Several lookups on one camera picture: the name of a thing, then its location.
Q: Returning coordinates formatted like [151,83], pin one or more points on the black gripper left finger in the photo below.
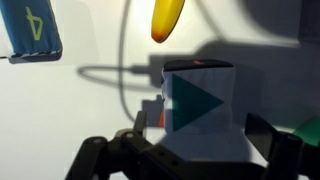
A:
[133,156]

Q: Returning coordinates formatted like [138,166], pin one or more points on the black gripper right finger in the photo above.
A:
[286,156]

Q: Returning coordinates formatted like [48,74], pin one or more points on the zebra print plush cube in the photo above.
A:
[200,100]

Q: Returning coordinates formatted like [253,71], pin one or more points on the green foam cube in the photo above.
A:
[310,131]

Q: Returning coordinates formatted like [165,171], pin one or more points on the blue number four plush cube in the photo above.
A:
[30,28]

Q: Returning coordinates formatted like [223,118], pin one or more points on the yellow toy banana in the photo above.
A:
[166,18]

